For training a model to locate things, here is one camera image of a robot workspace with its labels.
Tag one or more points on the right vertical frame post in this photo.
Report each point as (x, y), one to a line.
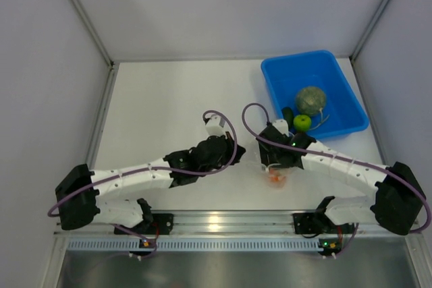
(369, 29)

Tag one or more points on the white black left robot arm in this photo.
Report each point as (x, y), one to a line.
(87, 196)

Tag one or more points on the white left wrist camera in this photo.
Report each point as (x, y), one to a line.
(214, 125)

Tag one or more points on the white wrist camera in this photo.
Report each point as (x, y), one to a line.
(214, 125)
(279, 127)

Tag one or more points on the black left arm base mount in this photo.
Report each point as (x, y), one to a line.
(162, 224)

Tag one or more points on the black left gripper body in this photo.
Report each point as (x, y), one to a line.
(226, 158)

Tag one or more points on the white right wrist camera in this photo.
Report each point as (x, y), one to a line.
(279, 127)

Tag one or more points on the lime green toy fruit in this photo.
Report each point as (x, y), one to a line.
(302, 123)

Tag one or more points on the blue plastic bin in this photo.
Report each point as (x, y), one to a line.
(286, 75)

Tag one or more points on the clear polka dot zip bag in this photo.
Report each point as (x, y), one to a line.
(262, 170)

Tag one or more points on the vertical frame post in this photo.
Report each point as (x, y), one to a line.
(369, 29)
(91, 30)

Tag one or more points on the left vertical frame post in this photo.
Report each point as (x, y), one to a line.
(91, 30)

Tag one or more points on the dark green toy avocado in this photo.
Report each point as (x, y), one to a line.
(288, 115)

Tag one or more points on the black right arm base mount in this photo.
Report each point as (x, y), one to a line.
(314, 223)

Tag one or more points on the aluminium frame rail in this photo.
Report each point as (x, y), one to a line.
(230, 223)

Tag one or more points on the orange toy fruit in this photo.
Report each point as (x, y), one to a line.
(276, 179)

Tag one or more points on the white slotted cable duct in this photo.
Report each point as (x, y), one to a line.
(197, 245)

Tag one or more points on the green netted toy melon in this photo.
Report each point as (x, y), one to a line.
(311, 101)

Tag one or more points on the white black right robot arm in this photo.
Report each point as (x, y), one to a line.
(390, 196)

